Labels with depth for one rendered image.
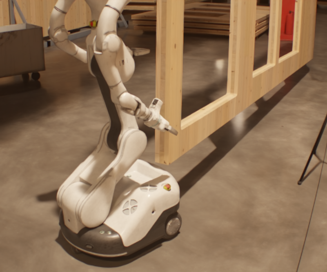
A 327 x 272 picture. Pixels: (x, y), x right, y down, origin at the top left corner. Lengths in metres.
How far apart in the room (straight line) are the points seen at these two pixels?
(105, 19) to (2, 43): 4.24
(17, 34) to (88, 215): 4.14
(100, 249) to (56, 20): 1.21
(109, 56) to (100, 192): 0.72
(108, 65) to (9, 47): 4.24
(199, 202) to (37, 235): 1.07
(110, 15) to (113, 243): 1.11
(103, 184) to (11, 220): 0.87
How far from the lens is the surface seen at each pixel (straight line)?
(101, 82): 2.20
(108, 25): 1.84
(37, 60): 6.18
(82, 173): 2.35
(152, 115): 2.10
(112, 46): 1.84
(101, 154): 2.39
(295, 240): 2.62
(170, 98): 2.37
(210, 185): 3.13
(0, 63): 6.04
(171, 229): 2.49
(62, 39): 2.38
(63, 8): 2.31
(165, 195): 2.32
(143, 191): 2.29
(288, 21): 10.02
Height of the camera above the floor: 1.46
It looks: 21 degrees down
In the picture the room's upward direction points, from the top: straight up
